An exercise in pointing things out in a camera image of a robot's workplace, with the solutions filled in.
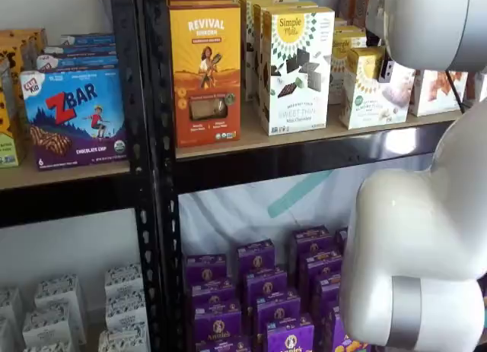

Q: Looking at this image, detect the purple Annie's box orange label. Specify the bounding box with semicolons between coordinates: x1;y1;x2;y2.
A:
322;304;371;352

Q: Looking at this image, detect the blue Zbar chocolate chip box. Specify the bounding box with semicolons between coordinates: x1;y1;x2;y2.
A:
35;54;119;74
19;68;129;172
43;43;118;59
59;32;116;47

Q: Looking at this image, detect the black metal shelf frame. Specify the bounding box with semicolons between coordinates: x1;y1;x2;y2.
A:
177;0;437;271

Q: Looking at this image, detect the black perforated shelf post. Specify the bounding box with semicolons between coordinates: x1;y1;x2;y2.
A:
142;0;186;352
109;0;164;352

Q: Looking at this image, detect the small black bracket on arm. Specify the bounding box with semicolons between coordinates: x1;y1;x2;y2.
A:
378;58;396;84

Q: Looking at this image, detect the purple Annie's pasta box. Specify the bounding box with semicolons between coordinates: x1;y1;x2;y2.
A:
184;254;228;285
253;289;301;326
334;227;349;255
189;277;237;311
243;268;288;304
266;316;316;352
196;334;252;352
298;249;343;289
311;271;344;316
291;225;332;262
193;300;244;344
237;239;275;277

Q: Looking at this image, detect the brown orange patterned box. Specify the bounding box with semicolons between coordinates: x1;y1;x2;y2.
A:
339;0;372;27

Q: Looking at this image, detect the black shelf beam under Zbar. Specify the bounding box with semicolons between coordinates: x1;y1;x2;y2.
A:
0;172;144;229

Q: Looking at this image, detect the wooden shelf board under snacks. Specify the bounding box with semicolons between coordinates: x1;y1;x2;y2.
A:
174;100;465;161

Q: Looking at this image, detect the Simple Mills mint chocolate box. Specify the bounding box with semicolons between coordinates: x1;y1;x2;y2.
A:
238;0;300;103
252;0;320;106
259;5;336;137

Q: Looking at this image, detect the yellow chocolate chip snack box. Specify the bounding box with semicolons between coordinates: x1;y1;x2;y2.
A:
0;57;27;170
0;27;49;74

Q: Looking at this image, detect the white box orange crackers print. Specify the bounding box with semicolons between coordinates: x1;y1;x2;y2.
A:
408;67;469;118

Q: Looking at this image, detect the thin black cable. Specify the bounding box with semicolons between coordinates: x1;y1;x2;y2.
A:
444;70;468;114

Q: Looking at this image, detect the wooden shelf board under Zbar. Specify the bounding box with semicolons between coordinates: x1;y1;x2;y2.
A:
0;154;131;192

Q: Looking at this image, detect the black shelf beam under snacks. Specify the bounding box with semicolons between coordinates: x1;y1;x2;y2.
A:
173;119;454;196

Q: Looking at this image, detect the orange Revival cracker box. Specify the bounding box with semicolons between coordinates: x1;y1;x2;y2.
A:
166;0;235;9
168;5;242;148

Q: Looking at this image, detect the small white yellow-label box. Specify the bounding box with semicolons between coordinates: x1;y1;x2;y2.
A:
338;46;416;131
328;24;368;106

